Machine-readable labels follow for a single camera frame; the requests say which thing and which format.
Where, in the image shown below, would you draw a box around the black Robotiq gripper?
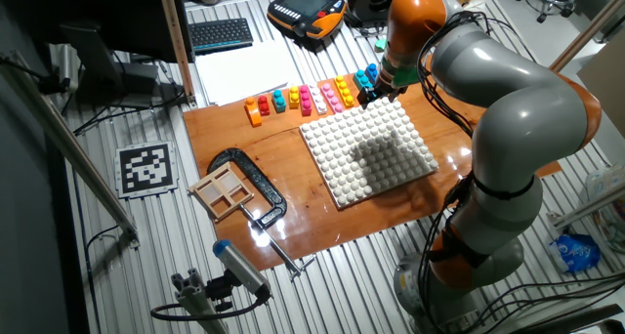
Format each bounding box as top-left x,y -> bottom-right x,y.
356,77 -> 400,109

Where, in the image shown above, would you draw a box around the teal four-stud block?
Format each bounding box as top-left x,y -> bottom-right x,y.
352,68 -> 375,92

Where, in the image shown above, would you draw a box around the yellow flat four-stud block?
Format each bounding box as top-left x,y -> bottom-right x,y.
333,74 -> 356,109

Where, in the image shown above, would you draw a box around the pink flat four-stud block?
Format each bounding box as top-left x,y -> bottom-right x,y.
320,82 -> 345,114

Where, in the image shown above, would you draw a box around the white flat four-stud block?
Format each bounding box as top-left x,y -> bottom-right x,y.
309,83 -> 329,116

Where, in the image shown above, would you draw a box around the white studded baseplate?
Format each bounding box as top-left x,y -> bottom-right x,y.
299,97 -> 439,211

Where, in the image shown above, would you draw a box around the magenta three-stud block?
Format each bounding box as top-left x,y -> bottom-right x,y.
298,84 -> 313,117

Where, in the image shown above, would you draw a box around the teal two-stud block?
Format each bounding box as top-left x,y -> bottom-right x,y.
271,89 -> 288,114

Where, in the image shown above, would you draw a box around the black filament spool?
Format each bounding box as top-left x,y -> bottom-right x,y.
345,0 -> 414,28

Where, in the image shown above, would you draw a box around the varnished wooden board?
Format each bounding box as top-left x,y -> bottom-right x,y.
183,63 -> 563,271

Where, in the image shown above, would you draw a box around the orange black teach pendant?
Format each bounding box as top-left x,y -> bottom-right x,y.
267,0 -> 348,41

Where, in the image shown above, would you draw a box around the orange sloped one-stud block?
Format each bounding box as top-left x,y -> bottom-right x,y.
243,97 -> 264,128

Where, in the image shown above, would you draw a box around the stack of white papers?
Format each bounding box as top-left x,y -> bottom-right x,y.
193,40 -> 304,107

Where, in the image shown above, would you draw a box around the black metal C-clamp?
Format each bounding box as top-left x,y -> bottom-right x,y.
206,146 -> 317,281

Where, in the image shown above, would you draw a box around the black computer keyboard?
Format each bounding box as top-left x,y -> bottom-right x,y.
187,17 -> 255,56

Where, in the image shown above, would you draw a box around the black white fiducial marker plate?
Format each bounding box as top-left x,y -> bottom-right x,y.
113,141 -> 180,200

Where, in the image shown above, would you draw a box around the brown cardboard sheet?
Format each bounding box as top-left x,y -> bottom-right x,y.
576,40 -> 625,140

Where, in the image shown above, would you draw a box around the short aluminium extrusion bar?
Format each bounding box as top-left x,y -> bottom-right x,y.
546,182 -> 625,230

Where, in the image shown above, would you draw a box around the clear plastic bag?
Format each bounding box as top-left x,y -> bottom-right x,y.
585,165 -> 625,255

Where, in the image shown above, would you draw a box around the blue plastic bag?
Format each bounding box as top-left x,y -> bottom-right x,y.
548,233 -> 602,274

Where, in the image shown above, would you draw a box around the black computer monitor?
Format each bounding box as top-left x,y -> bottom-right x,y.
9,0 -> 195,64

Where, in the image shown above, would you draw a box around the black monitor stand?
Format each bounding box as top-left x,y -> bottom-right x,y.
59,23 -> 160,108

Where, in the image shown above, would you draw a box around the green gripper mount adapter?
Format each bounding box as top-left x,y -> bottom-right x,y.
380,55 -> 421,89

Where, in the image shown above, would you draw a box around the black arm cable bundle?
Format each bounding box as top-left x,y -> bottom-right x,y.
414,10 -> 538,334

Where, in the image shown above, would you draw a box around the small wooden window frame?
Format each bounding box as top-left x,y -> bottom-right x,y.
188,161 -> 255,223

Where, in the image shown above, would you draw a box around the upright wooden post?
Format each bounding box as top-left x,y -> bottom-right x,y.
156,0 -> 197,105

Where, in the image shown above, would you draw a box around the grey camera with blue end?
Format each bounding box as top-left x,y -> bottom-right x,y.
212,239 -> 272,301

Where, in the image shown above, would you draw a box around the slanted wooden frame beam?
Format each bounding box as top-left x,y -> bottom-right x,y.
549,0 -> 625,74

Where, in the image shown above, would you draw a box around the aluminium extrusion camera post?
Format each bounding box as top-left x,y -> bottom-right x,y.
170,269 -> 230,334

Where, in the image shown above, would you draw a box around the black floor cables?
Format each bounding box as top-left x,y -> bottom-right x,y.
468,270 -> 625,334

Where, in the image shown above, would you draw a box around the black camera cable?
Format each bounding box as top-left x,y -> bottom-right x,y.
149,294 -> 270,321

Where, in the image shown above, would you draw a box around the long aluminium frame beam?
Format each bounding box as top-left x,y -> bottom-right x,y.
0,50 -> 141,250

